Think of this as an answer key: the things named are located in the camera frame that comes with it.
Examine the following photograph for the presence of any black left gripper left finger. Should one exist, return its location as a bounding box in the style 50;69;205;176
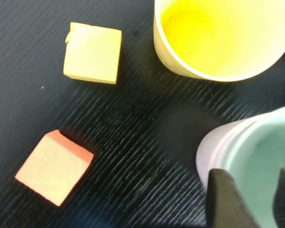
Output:
205;168;260;228

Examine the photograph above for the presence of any yellow plastic cup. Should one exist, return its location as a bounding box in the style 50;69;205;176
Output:
153;0;285;83

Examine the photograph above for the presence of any orange cube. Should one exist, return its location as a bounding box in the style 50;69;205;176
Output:
14;129;94;207

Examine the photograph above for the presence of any green plastic cup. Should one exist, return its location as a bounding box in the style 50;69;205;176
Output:
218;104;285;228

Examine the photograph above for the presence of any pink plastic cup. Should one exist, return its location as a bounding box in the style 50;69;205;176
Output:
196;115;261;190

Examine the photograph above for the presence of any chipped yellow cube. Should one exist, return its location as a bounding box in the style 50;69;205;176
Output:
63;22;123;85

